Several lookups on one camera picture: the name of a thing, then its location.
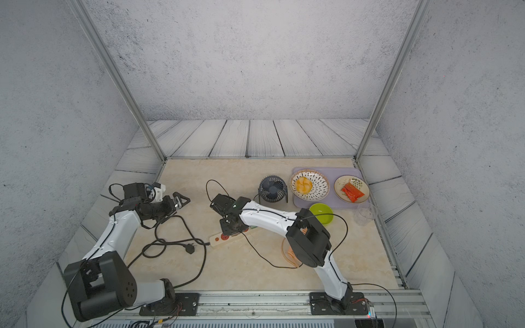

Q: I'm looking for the white red power strip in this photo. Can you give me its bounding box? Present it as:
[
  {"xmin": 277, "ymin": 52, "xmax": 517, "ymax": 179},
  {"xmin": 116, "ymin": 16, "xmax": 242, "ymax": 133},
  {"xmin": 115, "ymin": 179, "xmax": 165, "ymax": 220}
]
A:
[{"xmin": 209, "ymin": 226, "xmax": 257, "ymax": 247}]

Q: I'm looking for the dark grey desk fan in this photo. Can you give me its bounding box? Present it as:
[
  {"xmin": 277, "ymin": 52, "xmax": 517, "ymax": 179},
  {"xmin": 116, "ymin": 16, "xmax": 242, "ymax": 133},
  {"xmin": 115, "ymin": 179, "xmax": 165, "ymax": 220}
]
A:
[{"xmin": 258, "ymin": 175, "xmax": 288, "ymax": 203}]

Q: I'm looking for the black orange fan cable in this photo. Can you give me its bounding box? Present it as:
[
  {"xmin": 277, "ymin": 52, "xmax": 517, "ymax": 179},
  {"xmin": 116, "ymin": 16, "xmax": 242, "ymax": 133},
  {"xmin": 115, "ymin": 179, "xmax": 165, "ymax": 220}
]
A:
[{"xmin": 239, "ymin": 231, "xmax": 304, "ymax": 270}]

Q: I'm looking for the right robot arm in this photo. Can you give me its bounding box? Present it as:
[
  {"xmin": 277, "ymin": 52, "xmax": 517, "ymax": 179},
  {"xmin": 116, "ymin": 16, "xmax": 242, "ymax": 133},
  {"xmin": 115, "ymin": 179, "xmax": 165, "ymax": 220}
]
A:
[{"xmin": 210, "ymin": 194, "xmax": 353, "ymax": 313}]

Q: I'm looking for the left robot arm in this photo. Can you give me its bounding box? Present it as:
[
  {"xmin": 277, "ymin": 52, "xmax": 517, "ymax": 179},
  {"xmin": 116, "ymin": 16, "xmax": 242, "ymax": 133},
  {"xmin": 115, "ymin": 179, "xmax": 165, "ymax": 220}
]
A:
[{"xmin": 64, "ymin": 183, "xmax": 190, "ymax": 322}]

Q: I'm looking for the orange desk fan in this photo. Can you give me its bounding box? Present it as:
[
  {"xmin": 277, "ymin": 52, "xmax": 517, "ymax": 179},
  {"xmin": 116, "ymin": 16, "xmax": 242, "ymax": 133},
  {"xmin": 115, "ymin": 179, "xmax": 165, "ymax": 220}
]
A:
[{"xmin": 281, "ymin": 238, "xmax": 302, "ymax": 268}]

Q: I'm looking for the knotted bread roll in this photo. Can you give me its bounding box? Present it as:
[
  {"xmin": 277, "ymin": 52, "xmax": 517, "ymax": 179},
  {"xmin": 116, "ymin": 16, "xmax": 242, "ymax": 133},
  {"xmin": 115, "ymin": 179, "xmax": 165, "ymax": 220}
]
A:
[{"xmin": 295, "ymin": 176, "xmax": 313, "ymax": 195}]

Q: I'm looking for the lime green bowl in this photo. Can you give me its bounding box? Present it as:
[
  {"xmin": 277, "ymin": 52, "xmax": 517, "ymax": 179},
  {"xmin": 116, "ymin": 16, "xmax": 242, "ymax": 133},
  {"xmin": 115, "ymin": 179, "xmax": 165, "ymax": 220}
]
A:
[{"xmin": 309, "ymin": 203, "xmax": 334, "ymax": 226}]

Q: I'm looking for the lilac plastic tray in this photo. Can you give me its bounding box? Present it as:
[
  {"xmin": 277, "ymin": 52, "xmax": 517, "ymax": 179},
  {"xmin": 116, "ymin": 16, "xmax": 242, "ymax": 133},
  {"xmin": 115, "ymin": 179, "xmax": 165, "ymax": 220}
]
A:
[{"xmin": 293, "ymin": 167, "xmax": 364, "ymax": 209}]

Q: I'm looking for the beige plate with leaf pattern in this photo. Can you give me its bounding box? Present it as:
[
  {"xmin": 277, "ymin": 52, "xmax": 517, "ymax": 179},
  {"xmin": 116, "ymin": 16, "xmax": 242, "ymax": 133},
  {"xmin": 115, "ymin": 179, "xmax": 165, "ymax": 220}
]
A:
[{"xmin": 334, "ymin": 175, "xmax": 370, "ymax": 204}]

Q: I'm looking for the clear plastic cup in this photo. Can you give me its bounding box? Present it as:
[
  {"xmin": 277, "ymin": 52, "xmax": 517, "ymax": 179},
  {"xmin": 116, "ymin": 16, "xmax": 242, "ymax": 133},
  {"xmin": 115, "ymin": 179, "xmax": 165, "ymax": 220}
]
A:
[{"xmin": 354, "ymin": 202, "xmax": 377, "ymax": 226}]

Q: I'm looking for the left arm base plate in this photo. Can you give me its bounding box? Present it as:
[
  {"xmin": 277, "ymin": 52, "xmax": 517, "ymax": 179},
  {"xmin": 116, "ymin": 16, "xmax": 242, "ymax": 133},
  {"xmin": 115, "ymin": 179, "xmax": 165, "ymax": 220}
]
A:
[{"xmin": 139, "ymin": 292, "xmax": 200, "ymax": 317}]

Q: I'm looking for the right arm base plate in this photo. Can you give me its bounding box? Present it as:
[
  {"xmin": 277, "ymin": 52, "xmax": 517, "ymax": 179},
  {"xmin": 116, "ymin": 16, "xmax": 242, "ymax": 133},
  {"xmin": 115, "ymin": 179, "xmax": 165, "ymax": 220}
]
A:
[{"xmin": 309, "ymin": 292, "xmax": 370, "ymax": 317}]

